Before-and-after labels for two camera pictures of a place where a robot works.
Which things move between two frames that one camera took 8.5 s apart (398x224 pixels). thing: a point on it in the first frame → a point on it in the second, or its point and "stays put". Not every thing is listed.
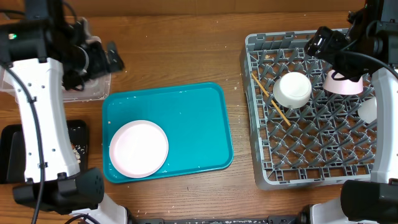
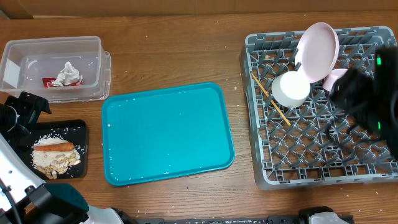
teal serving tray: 193,117 stays put
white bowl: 292,89 stays put
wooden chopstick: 270,98 stays put
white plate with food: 138,149 → 317,51
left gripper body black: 87,64 → 16,115
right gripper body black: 346,64 → 356,122
